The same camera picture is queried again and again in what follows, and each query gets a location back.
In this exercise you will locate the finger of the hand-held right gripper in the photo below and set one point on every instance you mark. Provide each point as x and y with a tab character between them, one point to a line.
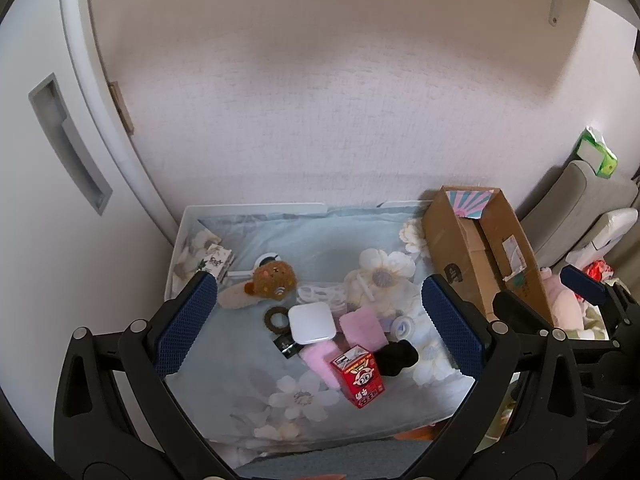
520	310
582	285

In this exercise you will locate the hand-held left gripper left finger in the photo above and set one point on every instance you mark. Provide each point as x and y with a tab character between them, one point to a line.
187	325

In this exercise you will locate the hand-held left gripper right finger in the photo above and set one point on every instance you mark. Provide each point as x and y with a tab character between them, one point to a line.
452	330

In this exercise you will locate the clear tape roll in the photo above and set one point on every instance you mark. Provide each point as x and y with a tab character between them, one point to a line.
395	327

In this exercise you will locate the floral patterned small box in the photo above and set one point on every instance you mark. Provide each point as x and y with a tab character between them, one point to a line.
216	259

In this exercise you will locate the pink fluffy pad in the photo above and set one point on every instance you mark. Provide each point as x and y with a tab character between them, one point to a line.
320	364
362	329

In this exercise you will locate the cardboard box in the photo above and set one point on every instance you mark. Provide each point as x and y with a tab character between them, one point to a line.
450	240

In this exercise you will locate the small black card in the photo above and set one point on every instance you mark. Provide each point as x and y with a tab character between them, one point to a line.
287	348

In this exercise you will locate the red carton box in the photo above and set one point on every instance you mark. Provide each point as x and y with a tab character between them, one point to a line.
357	377

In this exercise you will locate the pink pig plush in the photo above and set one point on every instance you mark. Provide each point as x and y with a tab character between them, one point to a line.
565	300

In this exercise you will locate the red patterned bag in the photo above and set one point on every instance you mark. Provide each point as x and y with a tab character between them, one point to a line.
600	269

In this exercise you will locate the green patterned blanket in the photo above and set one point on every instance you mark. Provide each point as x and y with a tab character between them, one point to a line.
592	322

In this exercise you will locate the white pillow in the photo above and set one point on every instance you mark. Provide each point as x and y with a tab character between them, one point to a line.
610	232

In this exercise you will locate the black cloth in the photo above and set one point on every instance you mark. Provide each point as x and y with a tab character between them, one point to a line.
396	358

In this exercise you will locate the grey cushion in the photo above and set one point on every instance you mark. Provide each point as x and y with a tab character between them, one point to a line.
560	210

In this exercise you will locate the blue floral cloth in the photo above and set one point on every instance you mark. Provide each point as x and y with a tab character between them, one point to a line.
240	395

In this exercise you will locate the white square case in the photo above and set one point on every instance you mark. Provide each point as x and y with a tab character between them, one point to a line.
311	324

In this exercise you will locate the green tissue pack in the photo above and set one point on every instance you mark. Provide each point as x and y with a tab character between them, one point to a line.
597	155

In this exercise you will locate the white sliding door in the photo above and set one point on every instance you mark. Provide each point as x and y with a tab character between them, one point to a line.
50	210

